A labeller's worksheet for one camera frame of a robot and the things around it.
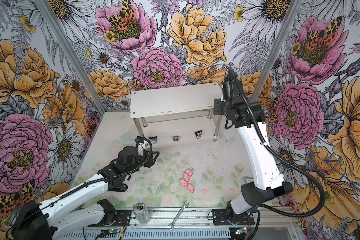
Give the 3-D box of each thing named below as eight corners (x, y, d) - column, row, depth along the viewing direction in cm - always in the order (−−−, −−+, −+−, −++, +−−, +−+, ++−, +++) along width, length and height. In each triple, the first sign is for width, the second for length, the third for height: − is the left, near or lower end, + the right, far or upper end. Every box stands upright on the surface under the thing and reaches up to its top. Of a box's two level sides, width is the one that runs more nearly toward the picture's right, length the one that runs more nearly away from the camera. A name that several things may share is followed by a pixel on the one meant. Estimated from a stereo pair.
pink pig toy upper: (181, 178, 89) (181, 177, 87) (187, 169, 93) (188, 167, 91) (187, 183, 87) (187, 181, 85) (194, 173, 91) (194, 171, 89)
